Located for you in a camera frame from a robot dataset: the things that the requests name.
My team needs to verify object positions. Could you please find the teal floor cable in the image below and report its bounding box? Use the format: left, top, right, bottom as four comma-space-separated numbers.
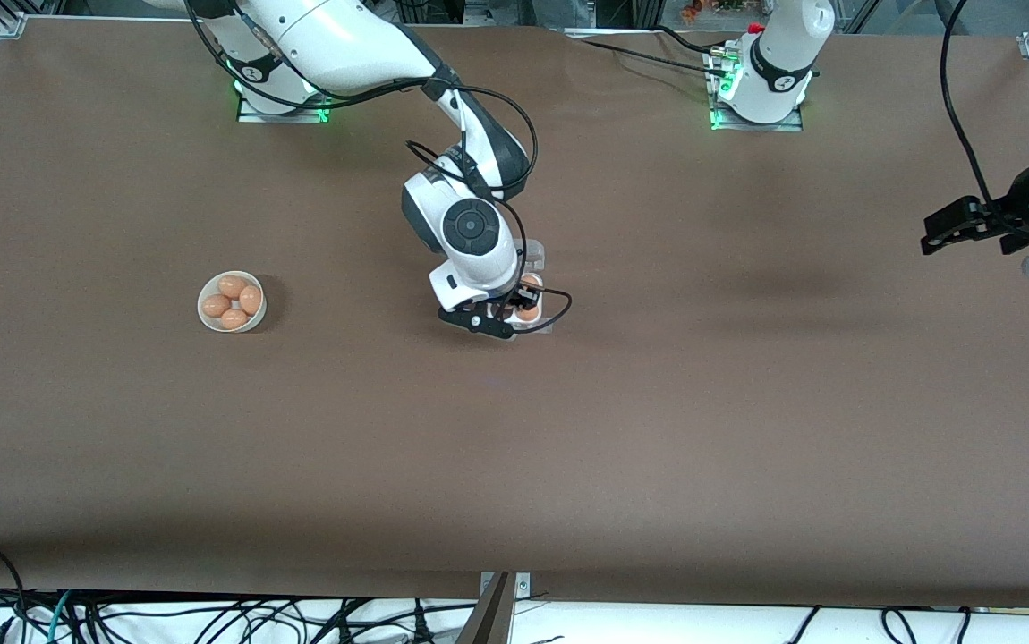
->
46, 589, 75, 644

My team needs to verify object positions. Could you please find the clear plastic egg carton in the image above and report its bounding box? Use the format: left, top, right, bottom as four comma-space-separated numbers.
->
501, 239, 556, 336

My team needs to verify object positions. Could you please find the short black table cable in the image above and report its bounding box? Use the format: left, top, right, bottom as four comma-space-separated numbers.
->
655, 24, 732, 55

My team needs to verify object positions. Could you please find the long black table cable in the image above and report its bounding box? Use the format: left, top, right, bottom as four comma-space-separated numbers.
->
579, 38, 732, 74

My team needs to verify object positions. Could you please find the white round bowl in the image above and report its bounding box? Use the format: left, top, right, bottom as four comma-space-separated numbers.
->
198, 271, 267, 333

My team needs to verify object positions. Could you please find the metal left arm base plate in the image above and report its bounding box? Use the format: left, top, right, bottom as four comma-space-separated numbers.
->
709, 45, 804, 133

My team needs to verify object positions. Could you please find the tangle of black floor cables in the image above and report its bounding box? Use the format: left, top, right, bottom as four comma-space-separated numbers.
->
0, 586, 480, 644

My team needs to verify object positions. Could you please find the aluminium profile frame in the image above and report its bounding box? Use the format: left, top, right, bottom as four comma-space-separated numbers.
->
394, 0, 467, 26

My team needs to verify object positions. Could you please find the dark grey camera pole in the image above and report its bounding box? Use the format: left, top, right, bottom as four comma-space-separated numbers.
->
455, 572, 515, 644

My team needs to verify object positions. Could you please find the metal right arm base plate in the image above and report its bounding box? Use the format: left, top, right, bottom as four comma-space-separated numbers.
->
237, 85, 335, 124

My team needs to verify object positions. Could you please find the metal table edge bracket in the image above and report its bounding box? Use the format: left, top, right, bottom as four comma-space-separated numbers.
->
479, 571, 532, 598

